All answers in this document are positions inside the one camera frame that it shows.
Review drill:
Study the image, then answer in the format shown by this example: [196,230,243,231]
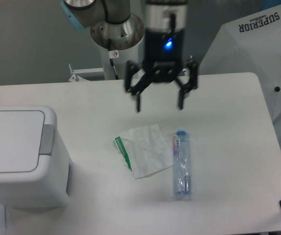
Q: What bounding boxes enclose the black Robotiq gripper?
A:
[124,28,199,112]

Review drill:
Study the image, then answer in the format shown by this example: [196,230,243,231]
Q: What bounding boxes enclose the white trash can lid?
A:
[0,110,55,173]

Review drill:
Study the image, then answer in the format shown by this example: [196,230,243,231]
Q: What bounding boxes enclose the white trash can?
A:
[0,105,73,208]

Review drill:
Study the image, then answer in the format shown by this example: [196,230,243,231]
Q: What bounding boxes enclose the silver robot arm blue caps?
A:
[60,0,198,109]

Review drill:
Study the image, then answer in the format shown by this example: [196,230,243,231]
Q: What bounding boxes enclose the crumpled white green plastic bag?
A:
[113,124,173,179]

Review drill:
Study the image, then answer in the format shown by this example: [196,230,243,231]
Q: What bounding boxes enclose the white umbrella Superior print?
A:
[199,4,281,121]

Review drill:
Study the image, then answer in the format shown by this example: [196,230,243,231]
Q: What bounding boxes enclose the clear plastic water bottle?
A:
[172,127,192,201]

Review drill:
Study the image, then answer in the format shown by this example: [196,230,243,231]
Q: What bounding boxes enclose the black cable on pedestal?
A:
[107,38,120,80]

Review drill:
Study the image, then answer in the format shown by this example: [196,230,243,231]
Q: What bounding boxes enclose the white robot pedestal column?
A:
[99,44,141,80]

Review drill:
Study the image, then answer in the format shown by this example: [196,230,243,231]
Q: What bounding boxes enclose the white metal base frame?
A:
[68,55,195,83]

